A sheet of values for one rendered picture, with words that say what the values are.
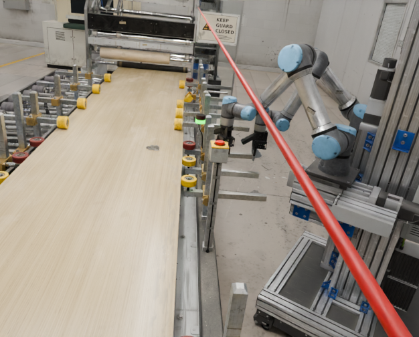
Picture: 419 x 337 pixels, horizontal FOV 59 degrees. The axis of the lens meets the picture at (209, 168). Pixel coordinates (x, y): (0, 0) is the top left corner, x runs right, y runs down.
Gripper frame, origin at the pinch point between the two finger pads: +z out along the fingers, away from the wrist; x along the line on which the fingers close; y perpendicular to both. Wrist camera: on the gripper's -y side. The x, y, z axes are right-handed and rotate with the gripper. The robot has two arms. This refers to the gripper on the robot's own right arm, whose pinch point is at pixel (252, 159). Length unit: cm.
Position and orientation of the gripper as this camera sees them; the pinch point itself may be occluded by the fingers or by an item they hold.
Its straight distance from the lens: 241.9
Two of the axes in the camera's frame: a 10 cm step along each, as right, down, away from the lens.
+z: -0.9, 9.0, 4.2
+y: 10.0, 0.6, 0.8
